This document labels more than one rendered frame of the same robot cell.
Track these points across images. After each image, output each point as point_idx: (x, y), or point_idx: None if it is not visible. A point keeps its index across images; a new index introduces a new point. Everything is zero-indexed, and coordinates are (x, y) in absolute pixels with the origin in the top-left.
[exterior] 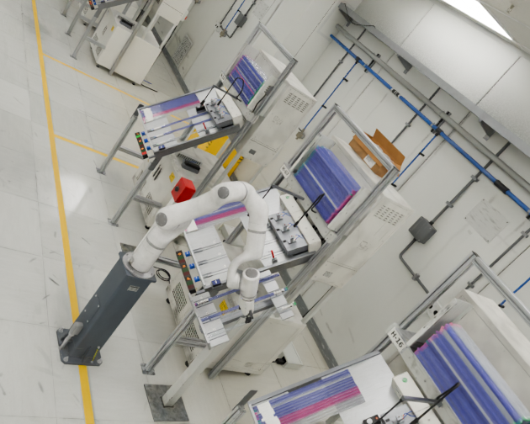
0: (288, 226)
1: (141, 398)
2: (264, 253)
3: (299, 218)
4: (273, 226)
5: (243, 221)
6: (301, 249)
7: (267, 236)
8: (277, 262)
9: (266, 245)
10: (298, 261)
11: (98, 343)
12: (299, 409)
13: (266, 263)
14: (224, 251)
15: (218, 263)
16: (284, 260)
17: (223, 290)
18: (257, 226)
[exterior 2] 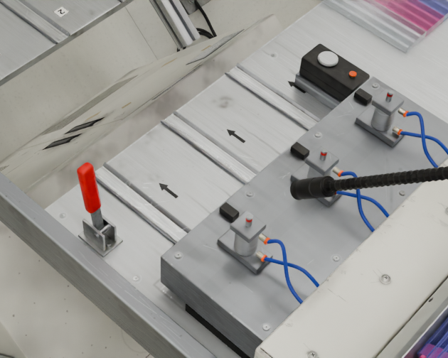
0: (355, 193)
1: None
2: (141, 172)
3: (443, 217)
4: (311, 127)
5: (306, 22)
6: (230, 328)
7: (264, 145)
8: (102, 248)
9: (203, 159)
10: (168, 353)
11: None
12: None
13: (72, 205)
14: (79, 23)
15: None
16: (124, 278)
17: (49, 170)
18: None
